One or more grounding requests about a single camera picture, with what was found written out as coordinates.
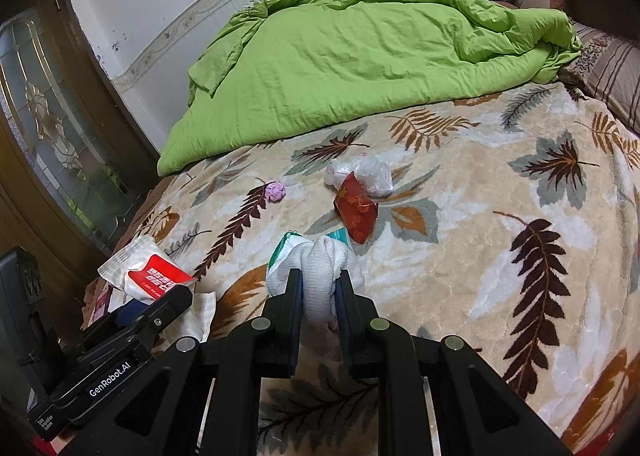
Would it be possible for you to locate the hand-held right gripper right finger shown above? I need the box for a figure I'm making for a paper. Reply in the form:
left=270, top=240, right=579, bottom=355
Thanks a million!
left=334, top=270, right=576, bottom=456

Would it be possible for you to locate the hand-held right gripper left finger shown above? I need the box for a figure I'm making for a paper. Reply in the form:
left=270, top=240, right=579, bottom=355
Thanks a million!
left=60, top=269, right=303, bottom=456

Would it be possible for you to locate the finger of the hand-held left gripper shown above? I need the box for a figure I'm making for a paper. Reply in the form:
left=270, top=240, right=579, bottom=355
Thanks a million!
left=116, top=285, right=194, bottom=352

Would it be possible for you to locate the white packet with red label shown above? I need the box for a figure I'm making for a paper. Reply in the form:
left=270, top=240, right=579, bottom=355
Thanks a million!
left=97, top=235, right=194, bottom=309

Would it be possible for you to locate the white paper towel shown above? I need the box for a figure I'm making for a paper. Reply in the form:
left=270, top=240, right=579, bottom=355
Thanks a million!
left=295, top=233, right=366, bottom=327

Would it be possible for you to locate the red foil packet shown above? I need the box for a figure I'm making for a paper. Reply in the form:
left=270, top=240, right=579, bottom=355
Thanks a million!
left=334, top=171, right=379, bottom=244

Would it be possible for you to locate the clear plastic bag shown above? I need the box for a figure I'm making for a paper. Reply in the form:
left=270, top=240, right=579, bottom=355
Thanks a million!
left=325, top=155, right=394, bottom=197

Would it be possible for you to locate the small pink packet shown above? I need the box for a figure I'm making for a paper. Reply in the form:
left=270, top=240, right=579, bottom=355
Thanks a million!
left=90, top=286, right=115, bottom=324

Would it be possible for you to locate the black plastic stand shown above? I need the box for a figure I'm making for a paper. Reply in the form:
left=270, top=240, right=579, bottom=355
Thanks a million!
left=0, top=246, right=63, bottom=404

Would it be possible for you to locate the wooden glass panel door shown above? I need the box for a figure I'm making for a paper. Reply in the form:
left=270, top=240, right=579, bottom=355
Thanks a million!
left=0, top=0, right=161, bottom=297

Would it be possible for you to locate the green quilt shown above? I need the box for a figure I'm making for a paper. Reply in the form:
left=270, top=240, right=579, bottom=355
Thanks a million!
left=156, top=0, right=583, bottom=177

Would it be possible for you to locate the striped beige pillow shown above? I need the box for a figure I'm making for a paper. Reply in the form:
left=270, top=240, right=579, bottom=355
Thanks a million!
left=560, top=19, right=640, bottom=132

